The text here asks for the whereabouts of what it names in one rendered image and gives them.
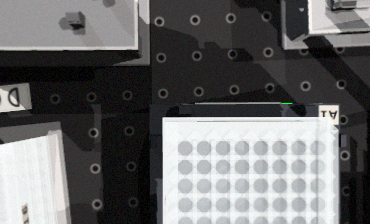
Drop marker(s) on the grey regrip nest plate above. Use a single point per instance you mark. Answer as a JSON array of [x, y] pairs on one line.
[[102, 32]]

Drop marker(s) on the white rectangular plate nest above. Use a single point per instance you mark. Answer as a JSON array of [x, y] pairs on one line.
[[337, 23]]

